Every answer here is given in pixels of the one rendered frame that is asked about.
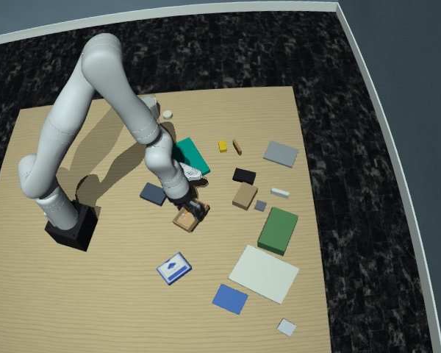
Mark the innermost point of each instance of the green rectangular block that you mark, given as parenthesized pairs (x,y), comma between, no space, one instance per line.
(278,231)

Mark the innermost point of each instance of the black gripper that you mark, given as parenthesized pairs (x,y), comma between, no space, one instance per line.
(188,201)

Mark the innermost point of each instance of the blue flat rectangle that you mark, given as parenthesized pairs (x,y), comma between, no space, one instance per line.
(230,299)

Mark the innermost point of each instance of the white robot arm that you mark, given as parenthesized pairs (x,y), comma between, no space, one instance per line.
(102,67)

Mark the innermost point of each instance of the yellow rectangular block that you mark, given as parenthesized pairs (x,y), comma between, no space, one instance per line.
(222,146)

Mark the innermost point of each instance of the teal flat rectangular block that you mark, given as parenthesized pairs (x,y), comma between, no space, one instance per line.
(185,152)

